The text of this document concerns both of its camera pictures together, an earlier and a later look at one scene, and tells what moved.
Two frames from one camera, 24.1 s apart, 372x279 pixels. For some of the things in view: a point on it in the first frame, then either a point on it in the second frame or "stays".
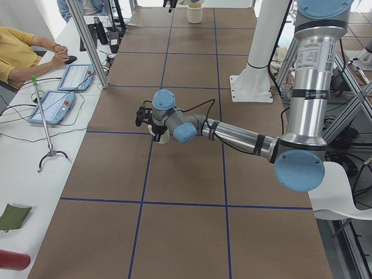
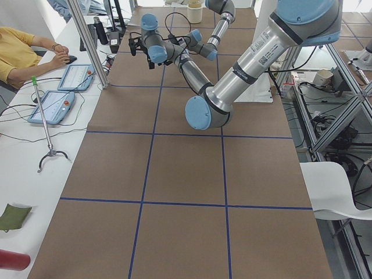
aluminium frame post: (91, 47) stays
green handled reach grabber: (51, 151) stays
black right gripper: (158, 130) -> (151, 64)
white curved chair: (333, 200) stays
